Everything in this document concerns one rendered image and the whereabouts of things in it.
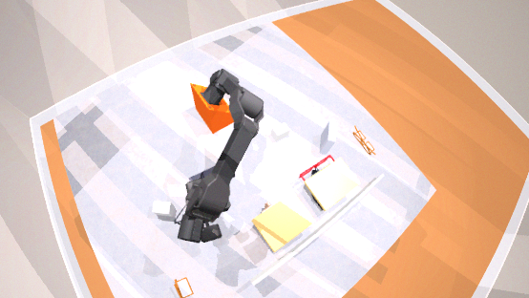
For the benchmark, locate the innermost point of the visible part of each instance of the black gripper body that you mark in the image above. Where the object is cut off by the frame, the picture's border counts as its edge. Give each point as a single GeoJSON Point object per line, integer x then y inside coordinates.
{"type": "Point", "coordinates": [211, 232]}

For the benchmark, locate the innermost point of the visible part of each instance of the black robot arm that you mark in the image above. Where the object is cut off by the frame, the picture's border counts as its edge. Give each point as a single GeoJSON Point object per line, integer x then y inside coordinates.
{"type": "Point", "coordinates": [209, 198]}

